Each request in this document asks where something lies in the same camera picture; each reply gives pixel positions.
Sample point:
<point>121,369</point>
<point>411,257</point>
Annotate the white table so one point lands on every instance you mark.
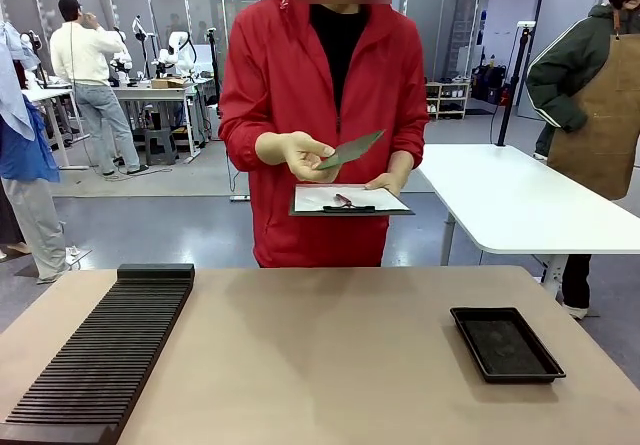
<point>500,200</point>

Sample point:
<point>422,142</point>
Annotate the grey step stool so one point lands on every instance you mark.
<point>160,147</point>

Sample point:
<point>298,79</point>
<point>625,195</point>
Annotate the person's left hand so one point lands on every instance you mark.
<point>387,182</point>

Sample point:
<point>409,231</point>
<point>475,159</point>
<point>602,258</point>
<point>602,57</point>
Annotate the person in red jacket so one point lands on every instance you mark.
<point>280,90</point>

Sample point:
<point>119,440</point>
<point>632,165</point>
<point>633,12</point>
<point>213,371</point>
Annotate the red pen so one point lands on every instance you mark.
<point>345,199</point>

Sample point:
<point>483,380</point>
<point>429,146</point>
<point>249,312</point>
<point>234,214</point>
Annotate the white background desk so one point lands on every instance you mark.
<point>165,90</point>

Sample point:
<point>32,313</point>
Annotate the white paper sheet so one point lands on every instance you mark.
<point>315,200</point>

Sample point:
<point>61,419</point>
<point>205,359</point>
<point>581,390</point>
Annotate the wooden shoe shelf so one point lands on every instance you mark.
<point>450,100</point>

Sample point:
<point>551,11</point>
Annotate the black slotted PCB rack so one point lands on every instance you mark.
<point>100,365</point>

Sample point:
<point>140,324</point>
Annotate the cardboard box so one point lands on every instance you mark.
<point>167,83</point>

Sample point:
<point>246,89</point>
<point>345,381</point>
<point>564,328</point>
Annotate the person in cream sweater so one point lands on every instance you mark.
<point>82,60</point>

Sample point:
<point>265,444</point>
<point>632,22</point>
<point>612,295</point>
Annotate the dark clipboard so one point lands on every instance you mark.
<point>350,210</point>

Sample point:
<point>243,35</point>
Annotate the person in blue shirt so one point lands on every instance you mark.
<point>25,155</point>

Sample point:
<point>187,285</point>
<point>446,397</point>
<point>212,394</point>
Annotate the black luggage bags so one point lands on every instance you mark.
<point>490,85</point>

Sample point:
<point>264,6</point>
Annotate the person in brown apron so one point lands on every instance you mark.
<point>600,115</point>

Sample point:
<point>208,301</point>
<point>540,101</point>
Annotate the person's left forearm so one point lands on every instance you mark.
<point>407,157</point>

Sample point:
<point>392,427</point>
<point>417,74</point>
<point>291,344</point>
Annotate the black plastic tray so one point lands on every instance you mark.
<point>507,347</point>

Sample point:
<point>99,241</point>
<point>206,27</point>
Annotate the person's right forearm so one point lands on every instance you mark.
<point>240,140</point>

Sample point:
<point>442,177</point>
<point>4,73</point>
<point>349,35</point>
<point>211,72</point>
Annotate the person's right hand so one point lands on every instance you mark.
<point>292,152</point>

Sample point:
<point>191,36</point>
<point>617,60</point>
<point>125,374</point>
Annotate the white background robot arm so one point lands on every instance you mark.
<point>121,57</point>
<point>177,52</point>

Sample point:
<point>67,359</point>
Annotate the black tripod pole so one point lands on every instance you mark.
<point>511,90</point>

